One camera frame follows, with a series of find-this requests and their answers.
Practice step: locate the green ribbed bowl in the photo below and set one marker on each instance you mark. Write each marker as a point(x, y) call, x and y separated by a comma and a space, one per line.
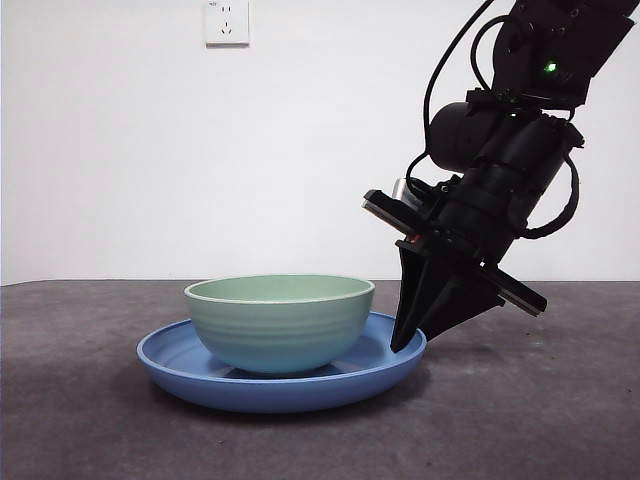
point(280, 335)

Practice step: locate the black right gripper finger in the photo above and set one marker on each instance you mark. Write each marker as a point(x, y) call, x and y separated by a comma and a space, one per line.
point(411, 300)
point(460, 305)

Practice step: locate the pale grey camera box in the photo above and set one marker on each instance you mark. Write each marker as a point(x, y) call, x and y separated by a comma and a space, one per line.
point(407, 191)

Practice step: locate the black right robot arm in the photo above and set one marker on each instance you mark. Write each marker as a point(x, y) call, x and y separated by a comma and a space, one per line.
point(520, 145)

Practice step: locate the white wall socket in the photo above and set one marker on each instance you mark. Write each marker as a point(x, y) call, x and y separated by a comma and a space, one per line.
point(227, 25)

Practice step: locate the blue round plate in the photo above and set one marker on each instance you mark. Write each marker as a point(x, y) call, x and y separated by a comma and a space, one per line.
point(250, 397)

